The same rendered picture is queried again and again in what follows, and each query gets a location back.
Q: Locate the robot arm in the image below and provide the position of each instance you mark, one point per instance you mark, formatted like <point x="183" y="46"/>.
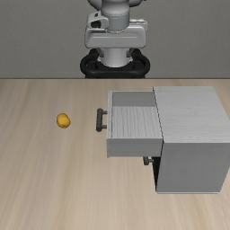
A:
<point x="115" y="12"/>

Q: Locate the grey open drawer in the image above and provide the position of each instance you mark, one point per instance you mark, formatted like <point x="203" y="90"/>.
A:
<point x="134" y="128"/>

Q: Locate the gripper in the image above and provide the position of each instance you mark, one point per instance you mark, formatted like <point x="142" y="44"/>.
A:
<point x="115" y="38"/>

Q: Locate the grey cabinet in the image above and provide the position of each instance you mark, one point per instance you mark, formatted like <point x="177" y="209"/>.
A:
<point x="191" y="131"/>

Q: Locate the yellow mango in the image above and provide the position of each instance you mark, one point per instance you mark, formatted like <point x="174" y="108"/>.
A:
<point x="63" y="120"/>

